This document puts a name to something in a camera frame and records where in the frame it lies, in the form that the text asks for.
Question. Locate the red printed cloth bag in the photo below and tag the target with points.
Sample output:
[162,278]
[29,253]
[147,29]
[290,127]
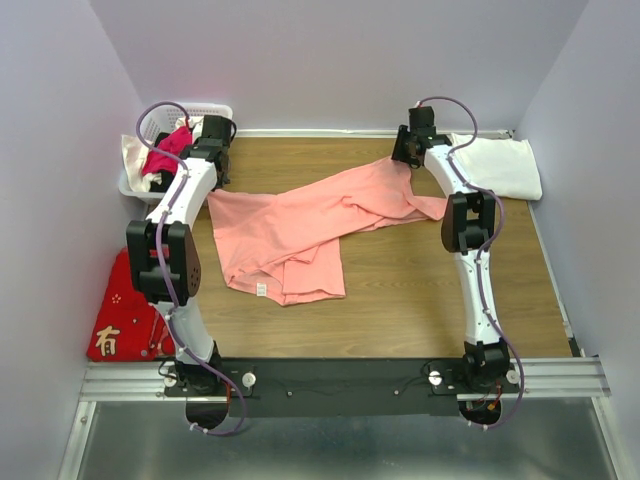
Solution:
[127,328]

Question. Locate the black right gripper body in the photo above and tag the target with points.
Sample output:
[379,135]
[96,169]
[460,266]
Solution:
[401,146]

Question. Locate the white plastic laundry basket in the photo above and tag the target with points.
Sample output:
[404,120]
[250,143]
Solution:
[164,119]

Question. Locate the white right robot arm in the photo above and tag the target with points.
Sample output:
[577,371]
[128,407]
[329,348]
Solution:
[467,232]

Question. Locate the aluminium frame rail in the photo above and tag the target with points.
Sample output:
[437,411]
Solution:
[127,428]

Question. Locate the magenta t shirt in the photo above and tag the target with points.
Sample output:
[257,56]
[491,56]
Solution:
[164,156]

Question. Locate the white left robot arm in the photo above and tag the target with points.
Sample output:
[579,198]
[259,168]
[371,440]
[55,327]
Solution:
[164,262]

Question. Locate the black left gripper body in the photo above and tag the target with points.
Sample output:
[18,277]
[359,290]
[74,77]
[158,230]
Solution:
[223,180]

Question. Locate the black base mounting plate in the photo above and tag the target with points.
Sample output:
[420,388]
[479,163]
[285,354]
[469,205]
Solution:
[340,387]

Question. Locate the salmon pink t shirt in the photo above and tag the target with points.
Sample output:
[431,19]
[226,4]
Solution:
[286,247]

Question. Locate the cream white garment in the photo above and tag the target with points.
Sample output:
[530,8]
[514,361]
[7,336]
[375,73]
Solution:
[134,154]

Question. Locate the black garment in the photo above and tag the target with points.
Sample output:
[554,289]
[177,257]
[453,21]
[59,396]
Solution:
[162,179]

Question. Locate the folded white t shirt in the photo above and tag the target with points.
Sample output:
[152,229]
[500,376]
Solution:
[505,166]

